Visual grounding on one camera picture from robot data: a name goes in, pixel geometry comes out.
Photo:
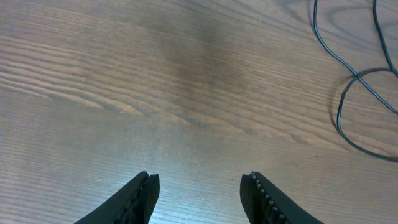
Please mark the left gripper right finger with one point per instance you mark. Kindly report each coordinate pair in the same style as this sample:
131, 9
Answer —
264, 203

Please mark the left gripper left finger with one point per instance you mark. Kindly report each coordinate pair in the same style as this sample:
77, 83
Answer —
134, 203

